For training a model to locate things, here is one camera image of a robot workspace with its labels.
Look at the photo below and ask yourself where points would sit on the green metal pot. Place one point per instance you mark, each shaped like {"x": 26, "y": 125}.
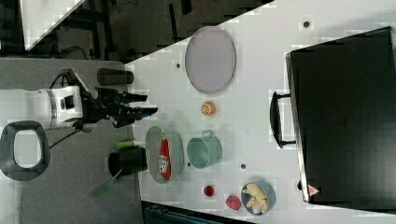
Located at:
{"x": 205, "y": 150}

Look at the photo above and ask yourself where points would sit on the blue bowl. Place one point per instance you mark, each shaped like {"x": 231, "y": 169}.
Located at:
{"x": 266, "y": 187}

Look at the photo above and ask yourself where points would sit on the red strawberry toy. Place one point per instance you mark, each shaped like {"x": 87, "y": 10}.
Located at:
{"x": 233, "y": 202}

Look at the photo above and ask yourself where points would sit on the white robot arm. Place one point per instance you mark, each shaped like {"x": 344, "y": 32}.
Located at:
{"x": 51, "y": 109}

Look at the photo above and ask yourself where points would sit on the black utensil holder cup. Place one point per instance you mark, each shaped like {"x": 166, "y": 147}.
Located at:
{"x": 127, "y": 161}

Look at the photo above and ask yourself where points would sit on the green marker tool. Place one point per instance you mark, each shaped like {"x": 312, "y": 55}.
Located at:
{"x": 127, "y": 145}

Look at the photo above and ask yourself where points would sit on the red plush ketchup bottle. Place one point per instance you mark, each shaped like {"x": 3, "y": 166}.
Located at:
{"x": 165, "y": 167}

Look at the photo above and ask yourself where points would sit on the green spatula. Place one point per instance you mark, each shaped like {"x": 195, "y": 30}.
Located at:
{"x": 104, "y": 188}

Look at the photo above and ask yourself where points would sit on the black oven with handle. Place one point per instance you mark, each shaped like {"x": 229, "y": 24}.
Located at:
{"x": 342, "y": 95}

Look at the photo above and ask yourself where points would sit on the black cylinder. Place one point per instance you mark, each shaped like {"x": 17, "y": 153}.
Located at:
{"x": 108, "y": 77}

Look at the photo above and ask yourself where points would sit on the lilac oval plate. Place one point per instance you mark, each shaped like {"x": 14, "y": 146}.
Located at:
{"x": 210, "y": 60}

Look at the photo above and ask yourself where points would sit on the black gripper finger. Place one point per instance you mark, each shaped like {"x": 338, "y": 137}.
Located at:
{"x": 132, "y": 98}
{"x": 137, "y": 113}

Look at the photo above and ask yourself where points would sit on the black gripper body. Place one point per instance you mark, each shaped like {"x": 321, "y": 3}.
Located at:
{"x": 109, "y": 104}

